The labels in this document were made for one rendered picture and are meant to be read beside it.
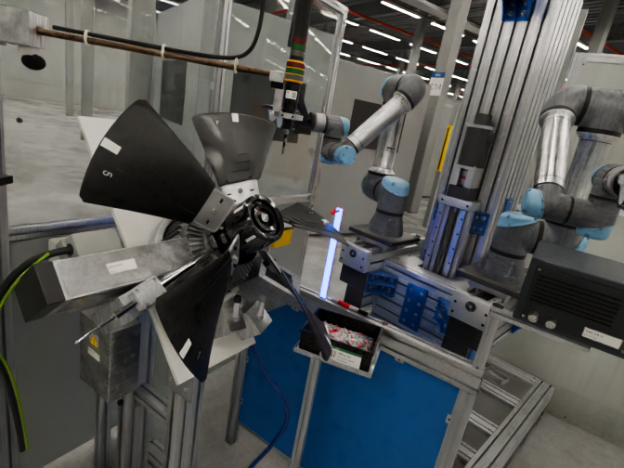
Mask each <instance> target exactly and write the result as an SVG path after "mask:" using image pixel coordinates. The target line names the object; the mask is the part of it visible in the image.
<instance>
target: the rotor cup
mask: <svg viewBox="0 0 624 468"><path fill-rule="evenodd" d="M242 205H243V207H242V209H240V210H239V211H238V212H237V213H235V214H234V211H235V210H237V209H238V208H240V207H241V206H242ZM262 214H266V215H267V216H268V221H267V222H265V221H263V219H262V217H261V215H262ZM206 230H207V229H206ZM236 232H238V234H239V236H240V250H239V261H238V264H237V266H243V265H245V264H247V263H249V262H251V261H252V260H253V259H254V258H255V256H256V254H257V252H259V251H260V250H262V249H264V248H266V247H267V246H269V245H270V244H272V243H274V242H276V241H278V240H279V239H280V238H281V237H282V235H283V232H284V221H283V218H282V215H281V213H280V210H279V208H278V207H277V205H276V204H275V203H274V202H273V201H272V200H270V199H269V198H268V197H266V196H264V195H260V194H254V195H251V196H249V197H248V198H246V199H245V200H243V201H241V202H240V203H238V204H237V205H235V206H234V207H233V208H232V209H231V211H230V212H229V214H228V215H227V217H226V219H225V220H224V222H223V223H222V225H221V226H220V228H219V229H218V230H217V231H216V232H215V233H213V232H211V231H209V230H207V238H208V241H209V243H210V245H211V247H212V249H213V250H214V252H215V253H216V255H217V256H218V257H219V256H220V255H222V254H223V253H225V252H226V250H227V248H228V246H229V244H230V243H231V241H232V239H233V237H234V236H235V234H236ZM252 235H255V237H256V238H254V239H252V240H250V241H248V242H247V241H246V240H247V239H248V238H250V237H252Z"/></svg>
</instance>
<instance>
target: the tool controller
mask: <svg viewBox="0 0 624 468"><path fill-rule="evenodd" d="M513 318H515V319H519V320H522V321H524V322H526V323H529V324H531V325H534V326H537V327H539V328H542V329H544V330H546V331H549V332H553V333H556V334H559V335H561V336H564V337H566V338H568V339H571V340H574V341H576V342H579V343H582V344H584V345H588V346H590V347H593V348H596V349H598V350H601V351H604V352H606V353H608V354H611V355H613V356H616V357H619V358H623V359H624V263H621V262H618V261H614V260H611V259H607V258H604V257H601V256H597V255H594V254H590V253H584V252H581V251H577V250H574V249H570V248H567V247H564V246H560V245H557V244H553V243H549V242H547V241H543V240H540V241H539V243H538V246H537V248H536V250H535V252H534V254H533V256H532V258H531V261H530V264H529V267H528V270H527V273H526V277H525V280H524V283H523V286H522V289H521V292H520V294H519V297H518V300H517V303H516V306H515V309H514V312H513Z"/></svg>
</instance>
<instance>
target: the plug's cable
mask: <svg viewBox="0 0 624 468"><path fill-rule="evenodd" d="M71 251H72V250H71V247H70V246H67V247H61V248H57V249H53V250H50V251H46V252H43V253H39V254H37V255H35V256H32V257H30V258H28V259H27V260H25V261H23V262H22V263H21V264H19V265H18V266H17V267H16V268H14V269H13V270H12V272H11V273H10V274H9V275H8V276H7V277H6V278H5V280H4V281H3V282H2V284H1V285H0V309H1V307H2V305H3V304H4V302H5V300H6V299H7V298H8V296H9V295H10V293H11V292H12V291H13V290H14V288H15V287H16V286H17V284H18V283H19V282H20V277H21V276H22V275H23V274H24V273H25V272H26V271H27V270H28V269H29V268H30V267H31V266H32V265H33V264H38V263H40V262H41V261H43V260H46V259H48V258H51V257H54V256H58V255H62V254H70V253H71ZM27 268H28V269H27ZM26 269H27V270H26ZM23 271H24V272H23ZM22 272H23V274H22V275H21V276H20V277H19V278H18V276H19V275H20V274H21V273H22ZM15 280H16V281H15ZM14 281H15V282H14ZM13 282H14V284H13ZM12 284H13V285H12ZM11 285H12V286H11ZM10 286H11V287H10ZM9 288H10V289H9ZM8 289H9V290H8ZM2 298H3V299H2ZM1 300H2V301H1ZM4 364H5V365H4ZM8 374H9V375H8ZM0 376H1V379H2V381H3V384H4V387H5V389H6V394H7V397H8V401H9V404H10V408H11V412H12V416H13V420H14V424H15V429H16V434H17V439H18V445H19V452H23V451H25V449H27V450H29V443H28V437H27V431H26V425H25V421H24V415H23V411H22V406H21V402H20V395H19V391H18V388H17V385H16V382H15V379H14V376H13V374H12V371H11V369H10V368H9V366H8V364H7V361H6V360H5V359H4V357H3V356H2V354H1V353H0ZM9 376H10V377H9ZM10 378H11V380H10ZM11 381H12V382H11ZM12 384H13V385H12ZM13 386H14V389H15V392H14V389H13ZM15 393H16V395H15ZM16 397H17V399H16ZM17 400H18V403H19V408H18V403H17ZM20 416H21V420H20ZM21 421H22V426H23V431H24V436H25V442H26V448H25V443H24V436H23V431H22V426H21Z"/></svg>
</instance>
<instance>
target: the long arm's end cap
mask: <svg viewBox="0 0 624 468"><path fill-rule="evenodd" d="M14 291H15V294H16V296H17V299H18V302H19V307H20V310H21V313H22V316H23V318H24V321H25V322H29V321H33V320H36V319H41V318H43V317H44V316H46V315H47V314H48V313H50V312H51V311H52V310H54V309H55V308H56V307H58V306H59V305H61V304H62V303H63V302H65V301H66V299H65V296H64V293H63V291H62V288H61V285H60V282H59V278H58V275H57V272H56V269H55V267H54V265H53V262H52V261H48V262H44V263H38V264H33V265H32V266H31V267H30V268H29V269H28V270H27V271H26V272H25V273H24V274H23V275H22V276H21V277H20V281H19V283H18V284H17V286H16V287H15V288H14Z"/></svg>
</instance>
